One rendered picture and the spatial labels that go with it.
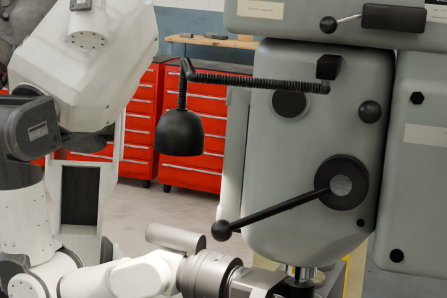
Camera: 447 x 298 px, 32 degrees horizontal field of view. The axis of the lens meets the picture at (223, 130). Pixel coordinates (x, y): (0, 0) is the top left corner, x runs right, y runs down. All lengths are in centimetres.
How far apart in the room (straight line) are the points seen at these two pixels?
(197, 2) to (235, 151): 932
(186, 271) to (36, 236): 30
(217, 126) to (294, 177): 478
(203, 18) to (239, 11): 940
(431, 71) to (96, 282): 66
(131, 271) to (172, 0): 933
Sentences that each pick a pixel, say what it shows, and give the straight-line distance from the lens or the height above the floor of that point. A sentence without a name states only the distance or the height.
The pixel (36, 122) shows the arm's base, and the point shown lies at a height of 143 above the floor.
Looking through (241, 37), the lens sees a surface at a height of 92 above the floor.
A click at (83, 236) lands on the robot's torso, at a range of 180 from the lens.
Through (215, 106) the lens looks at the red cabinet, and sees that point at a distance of 581.
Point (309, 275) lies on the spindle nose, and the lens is 118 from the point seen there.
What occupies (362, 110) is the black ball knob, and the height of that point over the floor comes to 155.
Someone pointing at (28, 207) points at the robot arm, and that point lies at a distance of 140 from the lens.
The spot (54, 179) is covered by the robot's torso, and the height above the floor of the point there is 124.
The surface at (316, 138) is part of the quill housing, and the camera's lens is 104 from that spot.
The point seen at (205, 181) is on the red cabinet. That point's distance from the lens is 594.
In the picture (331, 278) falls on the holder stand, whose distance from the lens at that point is 157.
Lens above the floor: 171
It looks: 11 degrees down
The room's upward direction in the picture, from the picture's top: 5 degrees clockwise
